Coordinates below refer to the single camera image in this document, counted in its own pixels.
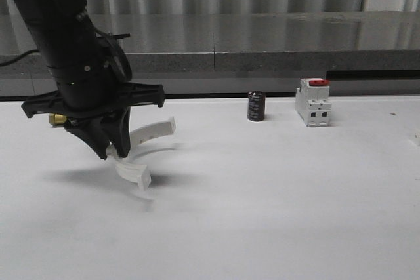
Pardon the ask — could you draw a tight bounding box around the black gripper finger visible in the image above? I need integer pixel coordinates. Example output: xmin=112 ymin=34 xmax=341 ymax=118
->
xmin=64 ymin=119 xmax=110 ymax=159
xmin=101 ymin=107 xmax=131 ymax=158

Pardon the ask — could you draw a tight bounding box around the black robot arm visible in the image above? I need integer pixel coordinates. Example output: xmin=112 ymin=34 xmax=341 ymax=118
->
xmin=13 ymin=0 xmax=165 ymax=159

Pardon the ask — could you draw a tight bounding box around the white circuit breaker red switch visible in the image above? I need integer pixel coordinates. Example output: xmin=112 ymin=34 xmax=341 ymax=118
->
xmin=295 ymin=78 xmax=331 ymax=127

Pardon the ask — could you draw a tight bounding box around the white half-ring pipe clamp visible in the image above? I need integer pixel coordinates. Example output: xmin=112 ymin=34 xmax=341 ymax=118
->
xmin=106 ymin=117 xmax=176 ymax=191

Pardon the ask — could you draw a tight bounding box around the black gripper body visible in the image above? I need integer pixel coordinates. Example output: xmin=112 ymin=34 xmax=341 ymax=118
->
xmin=22 ymin=82 xmax=165 ymax=120

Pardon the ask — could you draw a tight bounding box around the brass valve red handwheel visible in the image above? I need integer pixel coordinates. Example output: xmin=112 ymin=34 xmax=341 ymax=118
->
xmin=49 ymin=113 xmax=67 ymax=127

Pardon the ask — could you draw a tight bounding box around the black cylindrical capacitor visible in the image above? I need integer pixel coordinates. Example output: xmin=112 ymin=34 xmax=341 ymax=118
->
xmin=247 ymin=91 xmax=266 ymax=121

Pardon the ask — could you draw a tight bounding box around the grey stone counter ledge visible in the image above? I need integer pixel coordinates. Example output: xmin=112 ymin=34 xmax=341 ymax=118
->
xmin=0 ymin=12 xmax=420 ymax=98

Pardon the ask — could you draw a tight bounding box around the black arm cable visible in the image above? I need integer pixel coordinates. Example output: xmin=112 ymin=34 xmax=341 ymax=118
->
xmin=0 ymin=49 xmax=41 ymax=67

